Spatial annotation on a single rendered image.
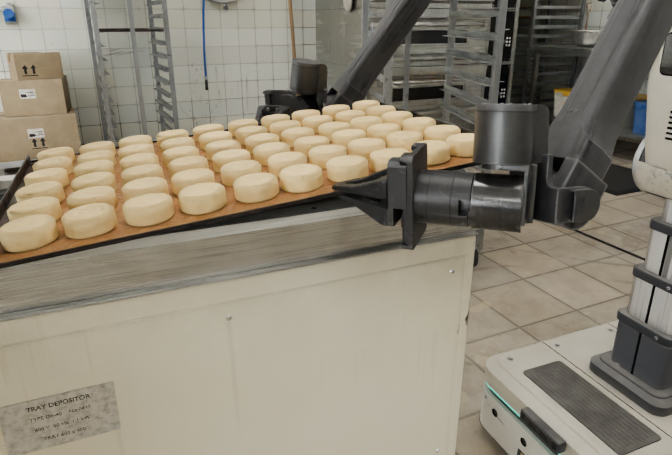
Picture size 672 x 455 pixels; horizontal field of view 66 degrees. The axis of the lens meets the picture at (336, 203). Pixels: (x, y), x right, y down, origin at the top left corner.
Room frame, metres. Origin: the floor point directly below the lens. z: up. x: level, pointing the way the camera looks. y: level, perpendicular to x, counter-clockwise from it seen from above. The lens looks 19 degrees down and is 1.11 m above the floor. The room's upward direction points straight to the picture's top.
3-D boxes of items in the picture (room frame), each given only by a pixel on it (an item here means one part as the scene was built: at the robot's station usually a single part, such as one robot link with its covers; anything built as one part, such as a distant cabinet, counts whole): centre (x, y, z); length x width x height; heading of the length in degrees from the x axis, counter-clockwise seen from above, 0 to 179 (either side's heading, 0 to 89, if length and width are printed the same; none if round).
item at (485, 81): (2.50, -0.60, 0.87); 0.64 x 0.03 x 0.03; 6
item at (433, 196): (0.52, -0.11, 0.94); 0.07 x 0.07 x 0.10; 68
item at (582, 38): (5.01, -2.35, 0.95); 0.39 x 0.39 x 0.14
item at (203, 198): (0.53, 0.14, 0.93); 0.05 x 0.05 x 0.02
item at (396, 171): (0.55, -0.04, 0.94); 0.09 x 0.07 x 0.07; 68
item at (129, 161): (0.69, 0.27, 0.93); 0.05 x 0.05 x 0.02
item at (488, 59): (2.50, -0.60, 0.96); 0.64 x 0.03 x 0.03; 6
